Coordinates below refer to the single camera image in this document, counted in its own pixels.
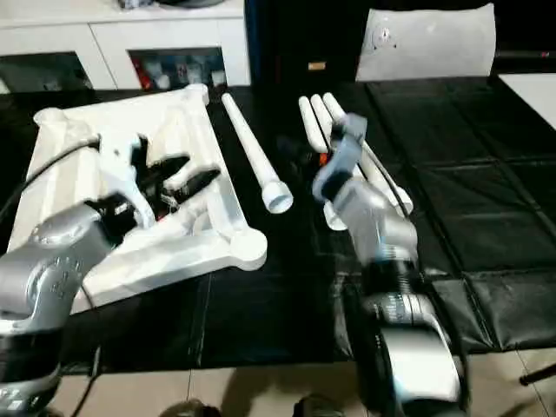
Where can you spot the white flat sheet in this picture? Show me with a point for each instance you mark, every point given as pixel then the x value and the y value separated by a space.
pixel 532 95

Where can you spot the small yellow label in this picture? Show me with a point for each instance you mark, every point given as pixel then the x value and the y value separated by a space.
pixel 316 65

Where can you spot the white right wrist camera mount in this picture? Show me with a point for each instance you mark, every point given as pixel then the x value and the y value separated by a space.
pixel 343 156

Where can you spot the black work mat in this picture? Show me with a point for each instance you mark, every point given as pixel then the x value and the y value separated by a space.
pixel 486 191

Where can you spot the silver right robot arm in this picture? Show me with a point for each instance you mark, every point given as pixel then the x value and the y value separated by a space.
pixel 400 330

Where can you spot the dark robot foot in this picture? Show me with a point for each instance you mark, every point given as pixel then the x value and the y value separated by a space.
pixel 187 408
pixel 320 407

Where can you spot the white cabinet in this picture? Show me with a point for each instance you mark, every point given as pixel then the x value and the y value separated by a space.
pixel 104 35

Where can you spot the small bottles on shelf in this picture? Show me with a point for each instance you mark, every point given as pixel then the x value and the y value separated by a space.
pixel 178 71

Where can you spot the dark right robot foot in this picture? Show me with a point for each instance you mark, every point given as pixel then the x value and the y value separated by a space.
pixel 320 407

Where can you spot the black cabinet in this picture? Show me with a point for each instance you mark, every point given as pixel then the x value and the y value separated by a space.
pixel 295 30

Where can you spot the dark left robot foot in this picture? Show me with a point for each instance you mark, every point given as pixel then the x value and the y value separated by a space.
pixel 187 408

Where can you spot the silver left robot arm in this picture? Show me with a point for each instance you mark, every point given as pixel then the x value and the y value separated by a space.
pixel 43 269

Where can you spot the white plastic bag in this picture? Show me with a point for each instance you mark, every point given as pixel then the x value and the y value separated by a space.
pixel 430 43

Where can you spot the white plastic table top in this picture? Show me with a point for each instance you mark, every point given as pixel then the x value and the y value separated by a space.
pixel 195 234

